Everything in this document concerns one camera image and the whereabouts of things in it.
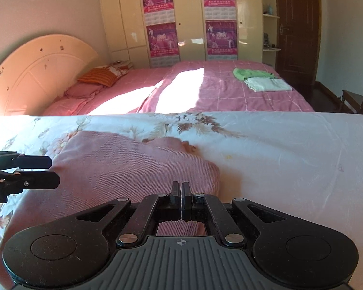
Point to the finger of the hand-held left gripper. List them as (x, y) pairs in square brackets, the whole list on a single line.
[(36, 161), (42, 179)]

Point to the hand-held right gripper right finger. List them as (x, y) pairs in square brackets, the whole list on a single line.
[(186, 191)]

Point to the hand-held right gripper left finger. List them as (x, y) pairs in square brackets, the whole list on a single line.
[(176, 191)]

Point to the pink knit sweater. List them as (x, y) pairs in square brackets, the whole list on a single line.
[(124, 169)]

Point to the pink pillow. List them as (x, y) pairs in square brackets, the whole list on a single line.
[(83, 90)]

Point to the cream curved headboard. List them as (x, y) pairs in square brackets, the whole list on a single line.
[(33, 75)]

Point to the pink checkered bed sheet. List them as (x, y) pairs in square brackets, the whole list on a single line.
[(223, 96)]

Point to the orange striped pillow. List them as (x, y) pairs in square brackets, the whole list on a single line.
[(98, 77)]

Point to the floral patterned pillow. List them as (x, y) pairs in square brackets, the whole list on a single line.
[(119, 69)]

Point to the white folded cloth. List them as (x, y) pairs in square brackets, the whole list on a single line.
[(266, 85)]

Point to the green folded cloth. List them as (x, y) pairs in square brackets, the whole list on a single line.
[(251, 74)]

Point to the cream glossy wardrobe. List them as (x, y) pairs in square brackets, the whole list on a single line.
[(124, 21)]

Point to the dark shelf trinkets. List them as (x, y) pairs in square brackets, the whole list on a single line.
[(267, 40)]

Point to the cream corner shelf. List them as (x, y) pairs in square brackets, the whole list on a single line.
[(267, 24)]

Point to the dark wooden chair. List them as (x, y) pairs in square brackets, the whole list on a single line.
[(355, 99)]

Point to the dark brown wooden door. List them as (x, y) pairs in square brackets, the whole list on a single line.
[(296, 30)]

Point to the small blue shelf ornament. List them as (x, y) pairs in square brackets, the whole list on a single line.
[(269, 9)]

